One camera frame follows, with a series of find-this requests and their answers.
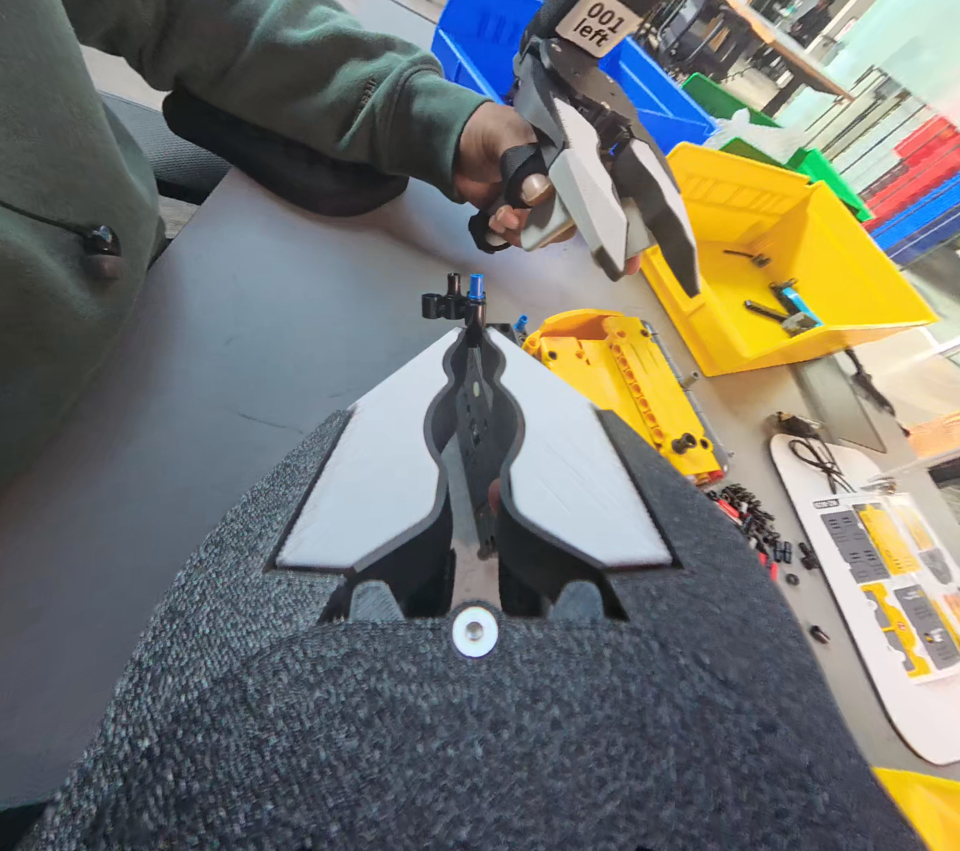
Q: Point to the black power plug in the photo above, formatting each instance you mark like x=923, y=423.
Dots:
x=799, y=425

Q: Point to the black lego beam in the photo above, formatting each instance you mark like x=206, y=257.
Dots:
x=765, y=312

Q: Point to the person's left hand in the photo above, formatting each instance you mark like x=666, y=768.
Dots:
x=480, y=146

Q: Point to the grey chair seat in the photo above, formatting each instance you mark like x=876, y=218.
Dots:
x=180, y=153

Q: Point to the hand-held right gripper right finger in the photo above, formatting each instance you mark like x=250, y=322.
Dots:
x=585, y=483

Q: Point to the black curved tool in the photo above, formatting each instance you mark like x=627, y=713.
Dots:
x=870, y=382

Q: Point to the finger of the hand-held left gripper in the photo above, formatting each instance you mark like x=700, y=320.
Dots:
x=592, y=191
x=664, y=206

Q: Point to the clear plastic bag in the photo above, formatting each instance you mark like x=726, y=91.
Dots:
x=757, y=135

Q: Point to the green plastic bin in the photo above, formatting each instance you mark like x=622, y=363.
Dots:
x=712, y=97
x=825, y=176

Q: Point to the pile of small lego pins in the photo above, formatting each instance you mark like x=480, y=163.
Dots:
x=750, y=513

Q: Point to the long wooden desk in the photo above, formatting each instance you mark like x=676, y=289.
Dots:
x=780, y=41

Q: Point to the thin black lego axle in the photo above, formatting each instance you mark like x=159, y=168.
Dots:
x=757, y=258

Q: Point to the stack of red bins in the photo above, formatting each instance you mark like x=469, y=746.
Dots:
x=922, y=153

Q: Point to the dark flat panel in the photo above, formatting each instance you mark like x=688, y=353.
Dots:
x=832, y=401

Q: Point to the yellow lego vehicle model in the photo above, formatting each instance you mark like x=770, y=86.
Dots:
x=600, y=371

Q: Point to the stack of blue bins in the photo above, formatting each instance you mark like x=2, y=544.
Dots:
x=922, y=228

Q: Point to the white book stand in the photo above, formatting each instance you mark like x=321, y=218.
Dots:
x=900, y=716

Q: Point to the light blue lego piece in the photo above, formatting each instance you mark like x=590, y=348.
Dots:
x=795, y=303

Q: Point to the person's left forearm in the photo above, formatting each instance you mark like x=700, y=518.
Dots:
x=262, y=18

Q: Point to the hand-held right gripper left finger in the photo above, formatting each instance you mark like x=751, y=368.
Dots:
x=360, y=483

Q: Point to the yellow plastic bin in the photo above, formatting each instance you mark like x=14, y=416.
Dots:
x=862, y=251

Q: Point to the yellow divided parts bin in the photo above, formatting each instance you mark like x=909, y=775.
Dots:
x=930, y=813

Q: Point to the black lego connector assembly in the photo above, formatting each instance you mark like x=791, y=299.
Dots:
x=476, y=416

